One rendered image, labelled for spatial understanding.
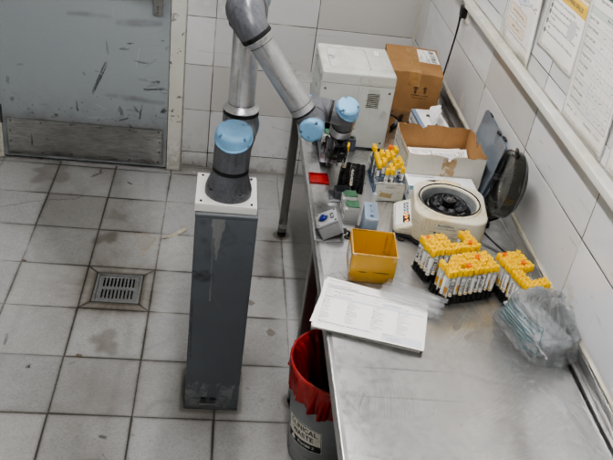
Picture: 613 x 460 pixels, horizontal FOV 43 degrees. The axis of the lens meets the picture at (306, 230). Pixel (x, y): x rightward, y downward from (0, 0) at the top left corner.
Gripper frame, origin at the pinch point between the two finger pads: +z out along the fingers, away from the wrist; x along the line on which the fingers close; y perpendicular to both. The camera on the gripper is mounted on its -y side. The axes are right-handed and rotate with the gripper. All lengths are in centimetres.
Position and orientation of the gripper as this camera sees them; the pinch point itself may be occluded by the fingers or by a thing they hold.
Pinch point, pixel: (329, 157)
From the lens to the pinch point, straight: 279.3
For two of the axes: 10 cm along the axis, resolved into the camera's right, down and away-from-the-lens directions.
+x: 9.9, 0.7, 1.2
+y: -0.1, 9.0, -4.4
